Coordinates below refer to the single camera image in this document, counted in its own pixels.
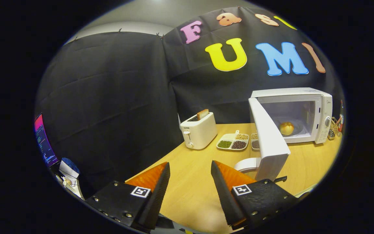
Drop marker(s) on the white microwave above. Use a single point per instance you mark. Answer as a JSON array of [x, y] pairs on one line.
[[271, 143]]

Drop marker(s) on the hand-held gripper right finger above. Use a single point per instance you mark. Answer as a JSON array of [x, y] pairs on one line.
[[226, 198]]

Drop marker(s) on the computer monitor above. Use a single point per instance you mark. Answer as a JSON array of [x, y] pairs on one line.
[[44, 143]]

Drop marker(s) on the cream toaster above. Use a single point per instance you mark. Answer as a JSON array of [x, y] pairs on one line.
[[200, 133]]

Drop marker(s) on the white divided bean dish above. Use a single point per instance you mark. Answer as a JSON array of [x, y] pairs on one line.
[[232, 144]]

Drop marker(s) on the golden bread bun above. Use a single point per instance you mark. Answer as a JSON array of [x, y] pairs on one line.
[[286, 128]]

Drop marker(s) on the white and blue paper cup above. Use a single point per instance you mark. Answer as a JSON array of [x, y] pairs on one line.
[[68, 167]]

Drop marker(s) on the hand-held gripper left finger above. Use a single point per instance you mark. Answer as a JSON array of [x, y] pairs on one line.
[[156, 198]]

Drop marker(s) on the slice of toast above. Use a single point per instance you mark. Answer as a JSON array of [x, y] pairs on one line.
[[203, 114]]

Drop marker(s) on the clear plastic water bottle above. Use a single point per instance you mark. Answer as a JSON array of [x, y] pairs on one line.
[[340, 120]]

